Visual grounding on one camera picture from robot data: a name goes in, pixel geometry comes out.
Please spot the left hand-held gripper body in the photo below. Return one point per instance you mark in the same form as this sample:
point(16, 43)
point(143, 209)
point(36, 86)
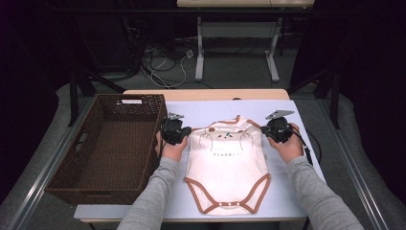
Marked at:
point(172, 132)

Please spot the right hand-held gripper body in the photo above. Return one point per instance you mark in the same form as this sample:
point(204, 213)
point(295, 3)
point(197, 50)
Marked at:
point(279, 131)

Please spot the cream baby bodysuit brown trim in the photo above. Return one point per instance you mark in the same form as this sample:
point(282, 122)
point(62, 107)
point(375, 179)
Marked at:
point(226, 172)

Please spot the brown wicker basket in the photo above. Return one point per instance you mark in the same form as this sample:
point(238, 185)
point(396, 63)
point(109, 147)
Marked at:
point(111, 150)

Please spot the person's left hand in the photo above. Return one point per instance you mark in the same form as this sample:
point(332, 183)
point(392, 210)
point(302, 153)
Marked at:
point(172, 151)

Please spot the person's right hand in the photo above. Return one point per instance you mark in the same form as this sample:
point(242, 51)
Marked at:
point(290, 150)

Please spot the pale lavender table mat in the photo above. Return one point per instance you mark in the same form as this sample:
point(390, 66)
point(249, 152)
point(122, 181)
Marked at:
point(207, 110)

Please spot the light wooden table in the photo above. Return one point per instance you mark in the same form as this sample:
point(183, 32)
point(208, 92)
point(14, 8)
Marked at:
point(207, 94)

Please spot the white power adapter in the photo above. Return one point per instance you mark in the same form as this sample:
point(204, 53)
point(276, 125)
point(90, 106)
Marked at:
point(189, 53)

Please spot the white-legged desk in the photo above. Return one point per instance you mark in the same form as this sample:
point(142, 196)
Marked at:
point(199, 48)

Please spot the dark curtain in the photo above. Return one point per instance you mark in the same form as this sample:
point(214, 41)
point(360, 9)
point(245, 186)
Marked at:
point(376, 96)
point(19, 96)

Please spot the black horizontal bar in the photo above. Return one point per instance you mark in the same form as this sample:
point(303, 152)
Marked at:
point(127, 11)

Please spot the aluminium floor rail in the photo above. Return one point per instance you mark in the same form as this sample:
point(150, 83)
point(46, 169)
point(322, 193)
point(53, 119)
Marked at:
point(357, 179)
point(38, 185)

